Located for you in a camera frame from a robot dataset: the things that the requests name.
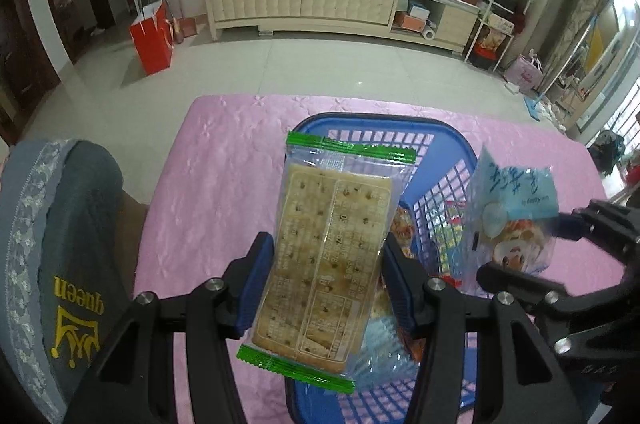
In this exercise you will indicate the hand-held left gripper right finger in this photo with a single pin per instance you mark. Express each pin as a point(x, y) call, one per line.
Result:
point(397, 299)

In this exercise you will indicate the pink shopping bag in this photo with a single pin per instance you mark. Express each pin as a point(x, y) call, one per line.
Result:
point(524, 74)

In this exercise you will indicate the blue plastic basket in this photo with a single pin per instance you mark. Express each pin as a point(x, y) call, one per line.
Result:
point(375, 122)

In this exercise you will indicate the pink tablecloth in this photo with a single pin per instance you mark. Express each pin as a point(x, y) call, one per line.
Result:
point(215, 184)

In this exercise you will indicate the grey embroidered chair cushion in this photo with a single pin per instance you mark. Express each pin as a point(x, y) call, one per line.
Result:
point(55, 229)

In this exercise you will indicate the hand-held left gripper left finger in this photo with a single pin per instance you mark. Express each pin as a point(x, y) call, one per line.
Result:
point(255, 279)

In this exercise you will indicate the white metal rack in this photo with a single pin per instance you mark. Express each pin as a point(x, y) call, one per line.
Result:
point(487, 12)

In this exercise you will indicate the cream tv cabinet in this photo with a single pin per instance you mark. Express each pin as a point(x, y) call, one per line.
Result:
point(300, 4)

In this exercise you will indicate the green-edged clear cracker packet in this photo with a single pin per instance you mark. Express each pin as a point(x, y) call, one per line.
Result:
point(325, 254)

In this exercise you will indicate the white paper roll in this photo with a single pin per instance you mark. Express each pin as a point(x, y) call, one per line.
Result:
point(428, 34)

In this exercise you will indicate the orange box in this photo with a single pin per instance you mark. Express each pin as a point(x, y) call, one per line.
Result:
point(412, 22)

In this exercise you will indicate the red paper bag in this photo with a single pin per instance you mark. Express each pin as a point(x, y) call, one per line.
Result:
point(151, 37)

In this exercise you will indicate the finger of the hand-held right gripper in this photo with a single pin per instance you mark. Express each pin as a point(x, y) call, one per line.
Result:
point(525, 286)
point(600, 219)

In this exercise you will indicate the clear blue cartoon pastry packet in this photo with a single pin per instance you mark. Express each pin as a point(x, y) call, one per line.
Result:
point(510, 214)

